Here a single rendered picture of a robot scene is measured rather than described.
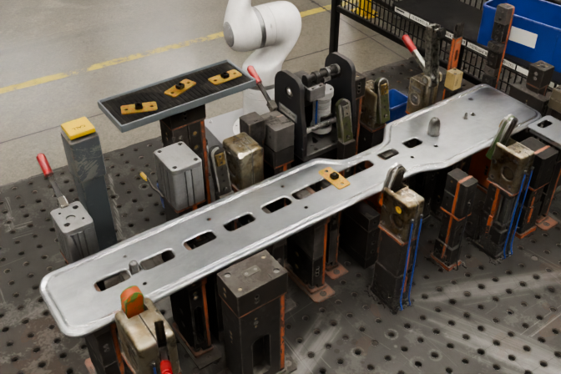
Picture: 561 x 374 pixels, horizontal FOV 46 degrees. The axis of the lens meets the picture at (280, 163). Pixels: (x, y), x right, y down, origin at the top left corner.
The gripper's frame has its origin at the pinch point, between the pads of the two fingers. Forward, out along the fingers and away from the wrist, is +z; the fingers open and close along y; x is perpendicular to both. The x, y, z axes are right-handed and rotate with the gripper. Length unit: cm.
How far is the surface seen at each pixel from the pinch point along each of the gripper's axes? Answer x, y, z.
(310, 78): -5.4, 7.5, 26.8
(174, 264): -56, 28, 45
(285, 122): -13.2, 7.5, 36.9
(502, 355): 4, 71, 75
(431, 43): 34.0, 10.3, 27.6
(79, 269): -73, 18, 45
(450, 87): 42, 13, 43
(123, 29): 60, -286, 144
